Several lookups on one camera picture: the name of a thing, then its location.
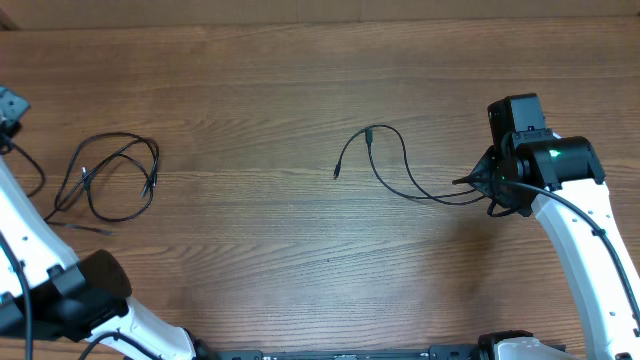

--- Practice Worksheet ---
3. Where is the black usb cable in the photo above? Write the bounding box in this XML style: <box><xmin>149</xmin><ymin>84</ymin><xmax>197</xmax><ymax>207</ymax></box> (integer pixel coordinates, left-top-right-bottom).
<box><xmin>43</xmin><ymin>131</ymin><xmax>161</xmax><ymax>236</ymax></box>
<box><xmin>332</xmin><ymin>124</ymin><xmax>489</xmax><ymax>207</ymax></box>

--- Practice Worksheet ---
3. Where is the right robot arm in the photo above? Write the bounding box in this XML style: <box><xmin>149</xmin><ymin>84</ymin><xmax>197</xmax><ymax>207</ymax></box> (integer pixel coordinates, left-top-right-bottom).
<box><xmin>461</xmin><ymin>93</ymin><xmax>639</xmax><ymax>359</ymax></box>

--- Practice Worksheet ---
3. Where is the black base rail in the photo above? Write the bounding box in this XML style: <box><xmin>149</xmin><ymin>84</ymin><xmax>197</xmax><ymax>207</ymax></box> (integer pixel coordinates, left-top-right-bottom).
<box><xmin>213</xmin><ymin>344</ymin><xmax>479</xmax><ymax>360</ymax></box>

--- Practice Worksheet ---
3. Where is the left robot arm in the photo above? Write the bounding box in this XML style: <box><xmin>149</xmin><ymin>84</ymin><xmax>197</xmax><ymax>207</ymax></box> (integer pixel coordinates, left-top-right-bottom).
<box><xmin>1</xmin><ymin>86</ymin><xmax>210</xmax><ymax>359</ymax></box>

